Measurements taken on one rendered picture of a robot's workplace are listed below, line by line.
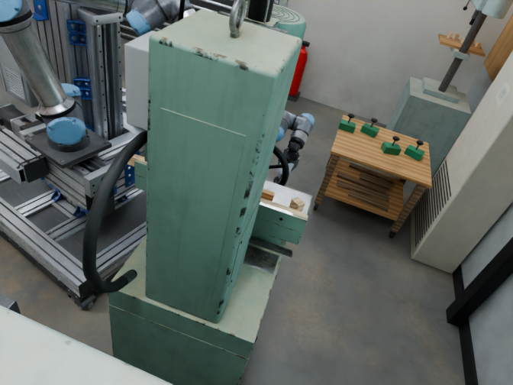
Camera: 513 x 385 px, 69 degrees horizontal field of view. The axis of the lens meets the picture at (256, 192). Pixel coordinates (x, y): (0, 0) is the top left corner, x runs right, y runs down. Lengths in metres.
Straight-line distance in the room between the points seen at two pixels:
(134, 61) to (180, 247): 0.42
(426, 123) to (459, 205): 1.03
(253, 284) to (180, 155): 0.58
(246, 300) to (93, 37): 1.11
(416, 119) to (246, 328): 2.57
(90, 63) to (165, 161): 0.99
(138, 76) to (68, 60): 0.98
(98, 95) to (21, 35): 0.53
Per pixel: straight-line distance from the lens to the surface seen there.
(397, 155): 2.70
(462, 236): 2.66
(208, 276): 0.94
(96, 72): 1.70
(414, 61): 4.15
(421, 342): 2.40
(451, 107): 3.33
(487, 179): 2.44
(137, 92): 0.76
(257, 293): 1.17
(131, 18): 1.31
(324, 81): 4.26
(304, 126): 1.79
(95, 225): 0.74
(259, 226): 1.26
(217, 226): 0.81
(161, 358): 1.36
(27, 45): 1.31
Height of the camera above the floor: 1.74
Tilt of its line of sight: 39 degrees down
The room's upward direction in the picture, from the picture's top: 14 degrees clockwise
